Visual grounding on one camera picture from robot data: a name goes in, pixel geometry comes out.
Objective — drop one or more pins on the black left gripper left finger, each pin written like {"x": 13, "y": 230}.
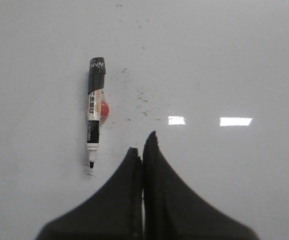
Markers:
{"x": 114, "y": 212}

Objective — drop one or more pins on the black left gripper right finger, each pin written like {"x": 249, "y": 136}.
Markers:
{"x": 173, "y": 211}

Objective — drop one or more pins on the white whiteboard with aluminium frame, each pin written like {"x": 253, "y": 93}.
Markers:
{"x": 210, "y": 77}

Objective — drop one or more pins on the black white whiteboard marker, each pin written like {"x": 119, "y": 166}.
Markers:
{"x": 96, "y": 82}

